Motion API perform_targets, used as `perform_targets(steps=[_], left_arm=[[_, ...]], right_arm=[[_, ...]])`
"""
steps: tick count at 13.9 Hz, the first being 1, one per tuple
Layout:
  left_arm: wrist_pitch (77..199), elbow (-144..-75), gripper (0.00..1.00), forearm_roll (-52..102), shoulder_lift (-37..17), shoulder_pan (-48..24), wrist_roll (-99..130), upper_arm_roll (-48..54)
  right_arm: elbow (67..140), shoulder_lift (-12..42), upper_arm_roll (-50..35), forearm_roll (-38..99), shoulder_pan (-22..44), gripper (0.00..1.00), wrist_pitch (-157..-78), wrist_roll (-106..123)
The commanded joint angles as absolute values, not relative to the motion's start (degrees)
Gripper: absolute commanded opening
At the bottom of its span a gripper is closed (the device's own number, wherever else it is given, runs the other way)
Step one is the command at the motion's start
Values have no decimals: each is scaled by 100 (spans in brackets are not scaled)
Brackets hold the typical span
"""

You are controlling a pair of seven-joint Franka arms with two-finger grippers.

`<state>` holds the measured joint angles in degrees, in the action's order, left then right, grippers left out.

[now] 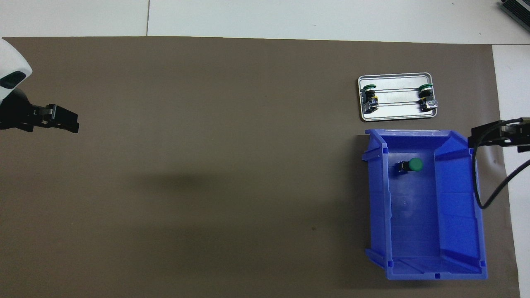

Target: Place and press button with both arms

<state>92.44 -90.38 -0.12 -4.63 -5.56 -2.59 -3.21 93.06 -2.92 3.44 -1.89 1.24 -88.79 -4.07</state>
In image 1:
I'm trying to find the blue plastic storage bin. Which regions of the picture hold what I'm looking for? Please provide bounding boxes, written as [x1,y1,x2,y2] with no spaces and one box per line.
[361,129,488,281]

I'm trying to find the green push button switch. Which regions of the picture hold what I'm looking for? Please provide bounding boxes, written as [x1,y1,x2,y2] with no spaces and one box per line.
[418,83,438,112]
[397,157,424,174]
[362,84,381,113]

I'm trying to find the brown table mat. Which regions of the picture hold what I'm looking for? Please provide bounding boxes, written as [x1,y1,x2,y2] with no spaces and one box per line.
[0,36,520,298]

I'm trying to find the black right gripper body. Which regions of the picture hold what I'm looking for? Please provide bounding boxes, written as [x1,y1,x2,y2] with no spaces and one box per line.
[500,118,530,146]

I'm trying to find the grey ribbed device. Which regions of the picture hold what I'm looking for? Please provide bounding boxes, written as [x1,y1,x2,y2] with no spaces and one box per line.
[499,0,530,31]

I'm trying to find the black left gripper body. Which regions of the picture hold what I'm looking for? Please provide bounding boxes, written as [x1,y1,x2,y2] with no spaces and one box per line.
[0,88,34,133]

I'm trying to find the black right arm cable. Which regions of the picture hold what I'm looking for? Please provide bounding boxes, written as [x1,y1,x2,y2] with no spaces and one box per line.
[472,118,530,209]

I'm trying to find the grey metal tray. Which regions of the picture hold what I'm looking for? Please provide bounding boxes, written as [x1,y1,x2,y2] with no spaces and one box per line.
[358,73,438,122]

